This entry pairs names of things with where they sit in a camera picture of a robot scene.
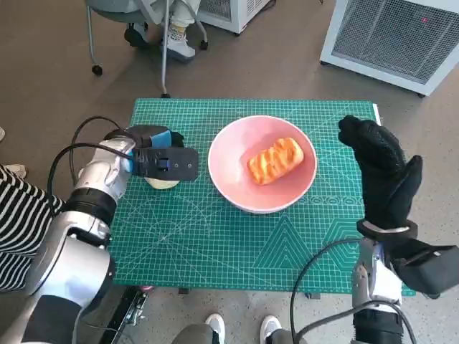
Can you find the small white mesh cabinet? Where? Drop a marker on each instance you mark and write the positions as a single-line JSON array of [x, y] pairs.
[[236, 14]]

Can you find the black table clamp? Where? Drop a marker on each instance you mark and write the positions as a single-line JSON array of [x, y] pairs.
[[184, 290]]

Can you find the person's beige shoe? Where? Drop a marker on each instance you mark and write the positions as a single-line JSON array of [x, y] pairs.
[[1, 133]]

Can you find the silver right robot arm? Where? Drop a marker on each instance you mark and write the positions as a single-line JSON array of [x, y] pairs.
[[376, 283]]

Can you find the grey office chair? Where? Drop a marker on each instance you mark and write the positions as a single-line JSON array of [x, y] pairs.
[[105, 10]]

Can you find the green cutting mat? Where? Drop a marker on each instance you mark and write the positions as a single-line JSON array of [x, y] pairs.
[[201, 243]]

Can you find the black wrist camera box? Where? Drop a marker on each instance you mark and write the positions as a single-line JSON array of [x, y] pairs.
[[172, 165], [430, 268]]

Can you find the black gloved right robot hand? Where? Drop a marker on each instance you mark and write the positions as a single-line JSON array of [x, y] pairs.
[[387, 186]]

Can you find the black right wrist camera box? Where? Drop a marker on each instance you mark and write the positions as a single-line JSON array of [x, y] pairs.
[[430, 268]]

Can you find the silver metal pole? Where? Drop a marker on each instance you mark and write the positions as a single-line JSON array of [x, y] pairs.
[[164, 71]]

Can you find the pink shoe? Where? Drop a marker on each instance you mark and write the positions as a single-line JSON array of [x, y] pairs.
[[147, 287]]

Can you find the person's white shoe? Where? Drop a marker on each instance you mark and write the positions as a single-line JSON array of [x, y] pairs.
[[15, 170]]

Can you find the rectangular striped toy bread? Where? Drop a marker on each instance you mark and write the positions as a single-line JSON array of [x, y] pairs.
[[276, 161]]

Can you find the seated person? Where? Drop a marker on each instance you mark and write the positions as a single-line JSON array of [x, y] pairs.
[[176, 39]]

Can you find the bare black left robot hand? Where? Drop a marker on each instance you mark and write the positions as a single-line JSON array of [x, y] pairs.
[[161, 139]]

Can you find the black metal stand rail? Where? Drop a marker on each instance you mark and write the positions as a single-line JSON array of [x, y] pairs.
[[125, 315]]

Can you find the person in striped clothing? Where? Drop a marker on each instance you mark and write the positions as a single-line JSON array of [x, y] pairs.
[[21, 215]]

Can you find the round toy bread bun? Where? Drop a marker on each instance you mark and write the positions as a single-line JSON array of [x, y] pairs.
[[161, 183]]

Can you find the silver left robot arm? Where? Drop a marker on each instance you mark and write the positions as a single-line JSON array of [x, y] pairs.
[[100, 172]]

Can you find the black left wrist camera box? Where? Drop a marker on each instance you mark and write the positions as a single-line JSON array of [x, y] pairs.
[[172, 165]]

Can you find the standing person with white shoes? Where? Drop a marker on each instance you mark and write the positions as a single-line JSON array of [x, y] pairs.
[[215, 326]]

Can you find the pink bowl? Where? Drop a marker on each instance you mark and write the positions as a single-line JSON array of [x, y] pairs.
[[229, 172]]

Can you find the large white mesh cabinet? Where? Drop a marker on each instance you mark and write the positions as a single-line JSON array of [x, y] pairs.
[[387, 36]]

